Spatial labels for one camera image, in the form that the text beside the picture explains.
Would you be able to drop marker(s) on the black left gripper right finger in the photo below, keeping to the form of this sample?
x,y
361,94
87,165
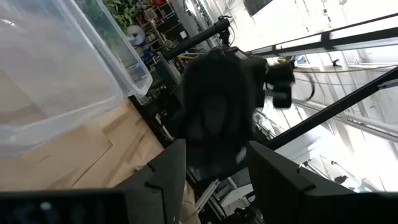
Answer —
x,y
280,186

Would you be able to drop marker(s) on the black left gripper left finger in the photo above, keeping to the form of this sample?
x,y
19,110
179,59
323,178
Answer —
x,y
164,180

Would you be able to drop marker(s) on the black bucket hat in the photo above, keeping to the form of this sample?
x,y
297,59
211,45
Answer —
x,y
217,105

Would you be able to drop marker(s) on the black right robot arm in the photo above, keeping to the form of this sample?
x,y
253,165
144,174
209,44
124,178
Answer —
x,y
199,37

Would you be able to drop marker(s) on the clear plastic bin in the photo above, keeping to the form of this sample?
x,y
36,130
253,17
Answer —
x,y
130,68
53,71

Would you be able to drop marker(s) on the small green potted plant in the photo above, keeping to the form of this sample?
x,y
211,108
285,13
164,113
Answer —
x,y
122,14

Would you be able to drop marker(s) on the black aluminium frame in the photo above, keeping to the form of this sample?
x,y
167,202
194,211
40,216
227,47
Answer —
x,y
335,107

